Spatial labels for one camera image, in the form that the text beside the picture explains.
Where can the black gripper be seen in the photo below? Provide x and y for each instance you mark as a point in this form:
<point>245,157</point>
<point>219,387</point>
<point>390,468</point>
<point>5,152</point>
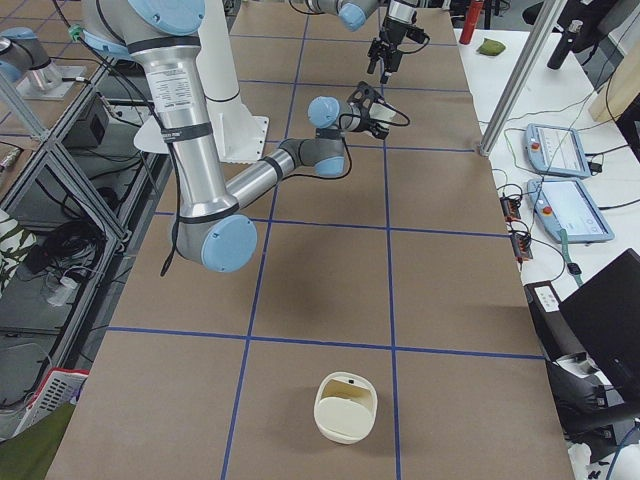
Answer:
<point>370,123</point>
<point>392,35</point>

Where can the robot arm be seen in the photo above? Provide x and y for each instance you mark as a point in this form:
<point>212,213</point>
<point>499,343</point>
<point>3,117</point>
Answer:
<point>353,14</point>
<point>172,41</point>

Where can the green bean bag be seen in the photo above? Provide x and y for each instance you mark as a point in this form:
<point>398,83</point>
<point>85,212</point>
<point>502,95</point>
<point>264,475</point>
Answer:
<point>490,47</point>

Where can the red bottle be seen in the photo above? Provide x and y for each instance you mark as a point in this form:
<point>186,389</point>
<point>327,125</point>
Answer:
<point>471,19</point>

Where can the upper blue teach pendant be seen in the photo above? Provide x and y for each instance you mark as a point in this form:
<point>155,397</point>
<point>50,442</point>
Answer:
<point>556,151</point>

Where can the blue teach pendant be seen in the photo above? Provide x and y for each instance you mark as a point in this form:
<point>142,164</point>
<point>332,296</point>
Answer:
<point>556,151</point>
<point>567,212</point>

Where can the lower blue teach pendant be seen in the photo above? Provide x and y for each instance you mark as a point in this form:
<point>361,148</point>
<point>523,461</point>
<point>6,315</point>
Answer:
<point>567,212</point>

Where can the black Huawei monitor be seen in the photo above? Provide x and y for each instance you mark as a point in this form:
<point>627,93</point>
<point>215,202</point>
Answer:
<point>603,314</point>

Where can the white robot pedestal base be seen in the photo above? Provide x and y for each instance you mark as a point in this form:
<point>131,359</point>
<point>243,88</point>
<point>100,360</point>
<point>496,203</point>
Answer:
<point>207,80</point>

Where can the aluminium frame post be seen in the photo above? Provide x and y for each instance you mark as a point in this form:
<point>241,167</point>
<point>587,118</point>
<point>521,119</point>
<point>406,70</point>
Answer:
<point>542,28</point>

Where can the aluminium frame rack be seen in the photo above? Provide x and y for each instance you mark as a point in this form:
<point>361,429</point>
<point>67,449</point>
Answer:
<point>81,188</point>

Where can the cream handled basket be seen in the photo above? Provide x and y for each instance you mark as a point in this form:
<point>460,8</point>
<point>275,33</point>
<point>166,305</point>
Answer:
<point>345,407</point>

